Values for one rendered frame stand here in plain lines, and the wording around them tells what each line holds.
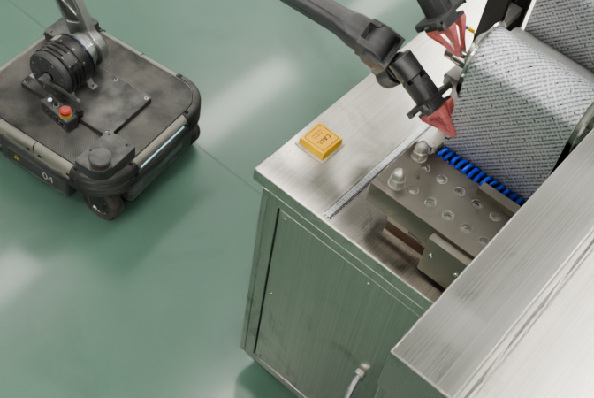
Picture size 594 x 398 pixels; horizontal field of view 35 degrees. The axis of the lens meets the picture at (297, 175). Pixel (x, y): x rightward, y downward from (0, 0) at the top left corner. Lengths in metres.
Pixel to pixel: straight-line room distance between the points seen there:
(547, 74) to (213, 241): 1.51
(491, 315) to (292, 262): 1.21
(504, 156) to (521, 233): 0.84
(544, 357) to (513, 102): 0.69
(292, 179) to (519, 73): 0.56
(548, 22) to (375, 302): 0.70
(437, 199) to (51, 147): 1.43
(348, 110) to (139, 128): 0.98
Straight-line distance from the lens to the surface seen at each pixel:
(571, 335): 1.32
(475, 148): 1.97
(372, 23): 1.94
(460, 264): 1.86
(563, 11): 1.99
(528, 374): 1.27
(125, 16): 3.72
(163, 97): 3.09
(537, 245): 1.10
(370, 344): 2.20
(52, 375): 2.81
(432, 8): 1.86
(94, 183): 2.88
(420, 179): 1.94
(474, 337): 1.01
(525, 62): 1.83
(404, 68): 1.94
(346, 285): 2.10
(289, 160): 2.08
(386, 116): 2.22
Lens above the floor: 2.50
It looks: 51 degrees down
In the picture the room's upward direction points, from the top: 11 degrees clockwise
